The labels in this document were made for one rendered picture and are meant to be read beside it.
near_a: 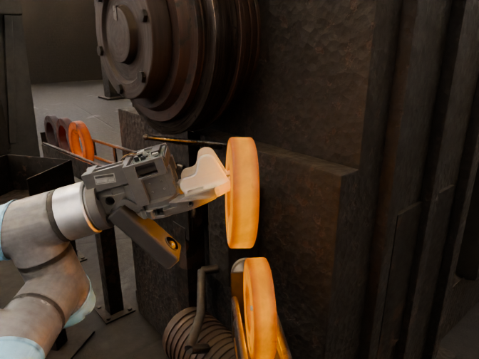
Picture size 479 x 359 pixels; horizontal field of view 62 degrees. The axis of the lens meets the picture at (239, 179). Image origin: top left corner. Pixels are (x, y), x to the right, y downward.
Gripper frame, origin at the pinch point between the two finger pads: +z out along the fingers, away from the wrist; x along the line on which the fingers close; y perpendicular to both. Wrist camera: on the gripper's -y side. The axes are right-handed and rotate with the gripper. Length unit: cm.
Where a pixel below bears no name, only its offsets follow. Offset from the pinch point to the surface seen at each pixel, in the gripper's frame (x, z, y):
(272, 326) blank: -7.5, -1.2, -19.7
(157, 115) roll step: 46.1, -15.0, 4.6
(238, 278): 7.8, -5.0, -21.0
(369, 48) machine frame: 18.4, 28.1, 9.8
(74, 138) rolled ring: 113, -61, -6
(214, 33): 29.5, 3.1, 19.0
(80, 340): 76, -76, -75
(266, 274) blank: -2.3, -0.1, -14.8
